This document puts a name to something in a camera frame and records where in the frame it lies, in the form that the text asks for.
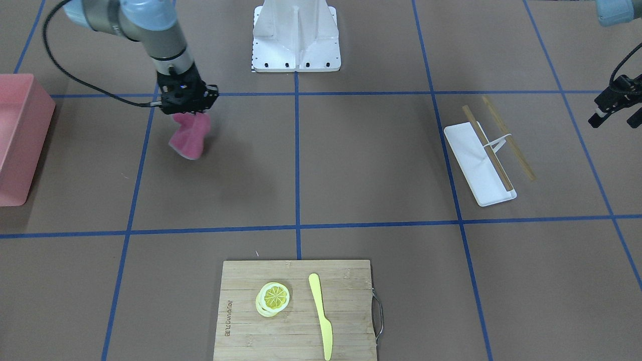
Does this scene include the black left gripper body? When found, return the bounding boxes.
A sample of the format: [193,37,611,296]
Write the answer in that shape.
[594,75,641,115]

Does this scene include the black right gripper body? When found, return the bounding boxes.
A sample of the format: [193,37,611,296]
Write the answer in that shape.
[156,68,219,115]

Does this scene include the pink grey-edged cleaning cloth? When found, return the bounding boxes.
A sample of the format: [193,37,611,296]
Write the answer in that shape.
[168,112,211,160]

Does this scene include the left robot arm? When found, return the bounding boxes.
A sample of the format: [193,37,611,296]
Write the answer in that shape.
[588,1,641,128]

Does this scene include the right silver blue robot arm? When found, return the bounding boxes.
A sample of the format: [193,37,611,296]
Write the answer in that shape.
[60,1,219,114]

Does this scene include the wooden rack rod far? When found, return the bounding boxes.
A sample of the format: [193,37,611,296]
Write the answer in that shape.
[482,95,537,182]

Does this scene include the white plastic rack tray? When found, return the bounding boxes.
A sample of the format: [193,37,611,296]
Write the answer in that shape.
[444,123,517,207]

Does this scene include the pink plastic bin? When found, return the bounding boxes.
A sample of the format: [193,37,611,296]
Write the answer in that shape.
[1,74,56,207]

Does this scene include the yellow lemon slices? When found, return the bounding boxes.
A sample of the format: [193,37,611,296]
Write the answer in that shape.
[255,282,290,317]

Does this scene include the yellow plastic knife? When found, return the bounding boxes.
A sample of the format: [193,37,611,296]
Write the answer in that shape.
[308,273,334,360]

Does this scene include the bamboo cutting board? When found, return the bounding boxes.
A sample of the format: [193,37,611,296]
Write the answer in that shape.
[213,260,378,360]

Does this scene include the white rack wire support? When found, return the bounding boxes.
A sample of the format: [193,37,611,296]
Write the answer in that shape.
[483,133,512,154]

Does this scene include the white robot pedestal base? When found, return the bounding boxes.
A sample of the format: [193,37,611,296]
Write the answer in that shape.
[251,1,342,73]

